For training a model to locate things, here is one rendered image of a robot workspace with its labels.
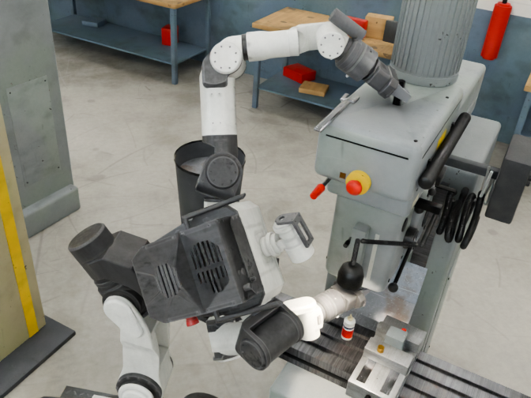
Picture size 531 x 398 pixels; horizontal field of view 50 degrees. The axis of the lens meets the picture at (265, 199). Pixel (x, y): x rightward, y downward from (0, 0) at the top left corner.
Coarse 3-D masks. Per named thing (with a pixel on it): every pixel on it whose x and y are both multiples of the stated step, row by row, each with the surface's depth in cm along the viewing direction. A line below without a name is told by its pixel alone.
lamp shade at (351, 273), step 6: (342, 264) 156; (348, 264) 155; (342, 270) 154; (348, 270) 153; (354, 270) 153; (360, 270) 154; (342, 276) 154; (348, 276) 153; (354, 276) 153; (360, 276) 154; (342, 282) 154; (348, 282) 153; (354, 282) 153; (360, 282) 154; (348, 288) 154; (354, 288) 154
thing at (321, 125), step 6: (342, 96) 149; (342, 102) 146; (348, 102) 146; (354, 102) 147; (336, 108) 142; (342, 108) 143; (330, 114) 139; (336, 114) 140; (324, 120) 136; (330, 120) 136; (318, 126) 133; (324, 126) 133
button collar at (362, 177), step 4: (352, 172) 139; (356, 172) 138; (360, 172) 138; (364, 172) 138; (348, 176) 139; (352, 176) 138; (356, 176) 138; (360, 176) 137; (364, 176) 137; (368, 176) 138; (348, 180) 140; (360, 180) 138; (364, 180) 137; (368, 180) 138; (364, 184) 138; (368, 184) 138; (364, 188) 138; (368, 188) 138; (364, 192) 139
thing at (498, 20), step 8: (504, 0) 496; (496, 8) 498; (504, 8) 494; (496, 16) 500; (504, 16) 498; (496, 24) 503; (504, 24) 502; (488, 32) 511; (496, 32) 506; (504, 32) 509; (488, 40) 513; (496, 40) 510; (488, 48) 515; (496, 48) 514; (488, 56) 518; (496, 56) 520
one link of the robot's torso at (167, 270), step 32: (192, 224) 142; (224, 224) 130; (256, 224) 145; (160, 256) 135; (192, 256) 129; (224, 256) 126; (256, 256) 139; (160, 288) 137; (192, 288) 130; (224, 288) 127; (256, 288) 133; (160, 320) 139; (192, 320) 137; (224, 320) 137
